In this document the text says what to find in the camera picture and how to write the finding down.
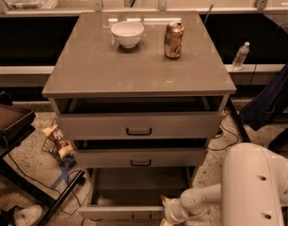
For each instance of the white shoe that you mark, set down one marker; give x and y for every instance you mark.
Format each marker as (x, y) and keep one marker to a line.
(27, 216)

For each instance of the drawer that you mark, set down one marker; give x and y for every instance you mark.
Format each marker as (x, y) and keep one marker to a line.
(139, 125)
(139, 158)
(133, 193)

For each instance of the dark blue jacket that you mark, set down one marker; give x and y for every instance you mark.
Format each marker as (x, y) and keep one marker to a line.
(269, 103)

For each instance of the golden soda can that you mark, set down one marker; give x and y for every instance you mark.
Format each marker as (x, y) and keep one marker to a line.
(173, 40)

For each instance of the grey drawer cabinet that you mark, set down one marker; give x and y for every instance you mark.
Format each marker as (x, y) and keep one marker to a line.
(96, 75)

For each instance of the snack chip bag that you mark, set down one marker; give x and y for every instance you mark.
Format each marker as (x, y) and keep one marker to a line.
(62, 145)

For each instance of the clear plastic water bottle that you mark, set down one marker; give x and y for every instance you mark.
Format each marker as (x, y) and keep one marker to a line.
(240, 56)

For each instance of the white bowl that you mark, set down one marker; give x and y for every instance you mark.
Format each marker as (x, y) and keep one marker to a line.
(127, 33)

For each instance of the small wire basket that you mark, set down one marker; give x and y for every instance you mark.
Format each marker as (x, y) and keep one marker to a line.
(49, 147)

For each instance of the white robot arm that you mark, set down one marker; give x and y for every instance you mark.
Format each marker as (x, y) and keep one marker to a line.
(252, 192)

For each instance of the black office chair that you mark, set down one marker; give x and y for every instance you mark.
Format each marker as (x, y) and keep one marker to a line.
(279, 144)

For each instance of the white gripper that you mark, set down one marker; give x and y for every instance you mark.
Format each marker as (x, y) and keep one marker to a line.
(172, 208)

